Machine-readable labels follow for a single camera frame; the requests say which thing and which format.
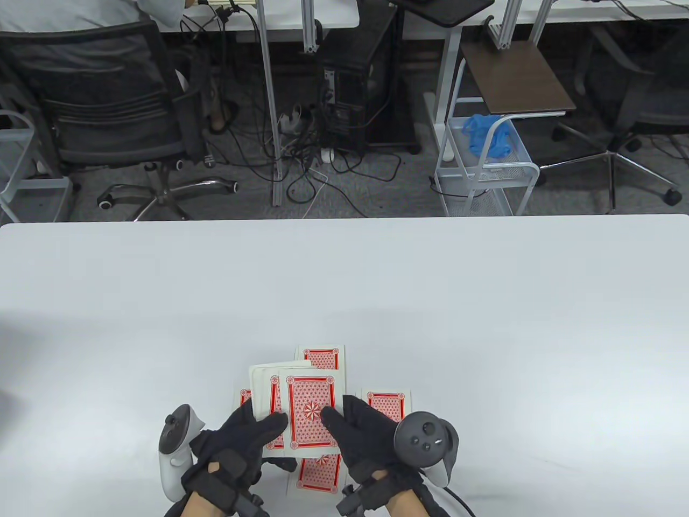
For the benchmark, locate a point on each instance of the black mesh office chair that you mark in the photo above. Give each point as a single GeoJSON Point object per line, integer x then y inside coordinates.
{"type": "Point", "coordinates": [107, 124]}

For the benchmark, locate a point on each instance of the crumpled blue gloves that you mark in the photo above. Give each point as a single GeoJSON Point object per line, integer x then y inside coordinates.
{"type": "Point", "coordinates": [487, 134]}

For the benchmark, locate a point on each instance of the deck of red-backed cards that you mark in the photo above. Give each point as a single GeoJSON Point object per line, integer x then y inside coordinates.
{"type": "Point", "coordinates": [261, 388]}

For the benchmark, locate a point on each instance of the person's right hand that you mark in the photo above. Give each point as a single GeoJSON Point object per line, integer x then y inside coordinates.
{"type": "Point", "coordinates": [360, 436]}

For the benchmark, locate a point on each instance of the black computer tower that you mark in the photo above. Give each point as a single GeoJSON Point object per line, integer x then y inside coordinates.
{"type": "Point", "coordinates": [350, 70]}

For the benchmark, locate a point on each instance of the person's left hand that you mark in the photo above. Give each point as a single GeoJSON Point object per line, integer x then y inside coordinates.
{"type": "Point", "coordinates": [226, 452]}

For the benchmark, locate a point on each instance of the dark grey office chair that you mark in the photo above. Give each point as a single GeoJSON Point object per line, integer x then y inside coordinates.
{"type": "Point", "coordinates": [646, 113]}

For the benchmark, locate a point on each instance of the brown wooden side table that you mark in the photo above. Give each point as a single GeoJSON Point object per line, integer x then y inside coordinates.
{"type": "Point", "coordinates": [511, 81]}

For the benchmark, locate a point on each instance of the pile of dealt red cards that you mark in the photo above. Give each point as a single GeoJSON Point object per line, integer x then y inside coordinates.
{"type": "Point", "coordinates": [317, 476]}
{"type": "Point", "coordinates": [245, 397]}
{"type": "Point", "coordinates": [387, 404]}
{"type": "Point", "coordinates": [323, 358]}

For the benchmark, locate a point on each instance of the white power adapter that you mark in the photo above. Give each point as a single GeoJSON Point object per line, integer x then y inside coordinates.
{"type": "Point", "coordinates": [328, 155]}

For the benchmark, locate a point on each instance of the single red-backed playing card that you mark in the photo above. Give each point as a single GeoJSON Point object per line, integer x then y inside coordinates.
{"type": "Point", "coordinates": [309, 396]}

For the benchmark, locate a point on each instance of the person's right forearm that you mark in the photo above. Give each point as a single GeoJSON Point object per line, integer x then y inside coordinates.
{"type": "Point", "coordinates": [401, 506]}

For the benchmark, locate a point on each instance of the aluminium frame post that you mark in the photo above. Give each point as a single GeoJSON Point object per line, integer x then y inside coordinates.
{"type": "Point", "coordinates": [267, 107]}
{"type": "Point", "coordinates": [309, 27]}
{"type": "Point", "coordinates": [541, 21]}
{"type": "Point", "coordinates": [506, 27]}

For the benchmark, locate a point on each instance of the white floor power strip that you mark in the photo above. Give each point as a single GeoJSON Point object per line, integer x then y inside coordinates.
{"type": "Point", "coordinates": [293, 123]}

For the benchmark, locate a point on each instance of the white metal trolley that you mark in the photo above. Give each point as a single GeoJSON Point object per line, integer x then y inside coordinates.
{"type": "Point", "coordinates": [40, 184]}

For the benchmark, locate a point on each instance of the beige power strip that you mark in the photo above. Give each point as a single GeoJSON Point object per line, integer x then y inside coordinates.
{"type": "Point", "coordinates": [231, 2]}

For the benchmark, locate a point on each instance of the person's left forearm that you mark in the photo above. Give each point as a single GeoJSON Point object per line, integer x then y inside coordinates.
{"type": "Point", "coordinates": [199, 509]}

